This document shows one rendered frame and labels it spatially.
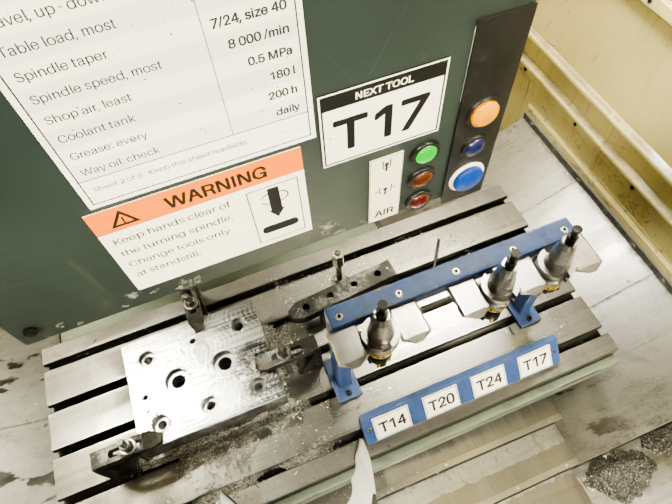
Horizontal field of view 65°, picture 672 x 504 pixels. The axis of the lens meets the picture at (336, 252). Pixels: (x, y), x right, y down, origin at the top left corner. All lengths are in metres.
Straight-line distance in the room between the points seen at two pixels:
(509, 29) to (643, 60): 0.97
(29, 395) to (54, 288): 1.22
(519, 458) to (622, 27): 0.99
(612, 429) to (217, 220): 1.18
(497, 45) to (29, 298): 0.39
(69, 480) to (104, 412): 0.14
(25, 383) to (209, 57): 1.43
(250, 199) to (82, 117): 0.14
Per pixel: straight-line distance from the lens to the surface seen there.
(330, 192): 0.44
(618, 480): 1.50
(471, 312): 0.90
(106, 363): 1.31
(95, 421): 1.28
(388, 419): 1.10
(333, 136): 0.39
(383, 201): 0.48
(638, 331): 1.48
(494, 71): 0.43
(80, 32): 0.30
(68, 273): 0.44
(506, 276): 0.87
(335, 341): 0.86
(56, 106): 0.33
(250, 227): 0.43
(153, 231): 0.41
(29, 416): 1.64
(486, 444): 1.33
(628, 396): 1.45
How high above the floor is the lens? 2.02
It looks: 58 degrees down
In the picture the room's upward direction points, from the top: 5 degrees counter-clockwise
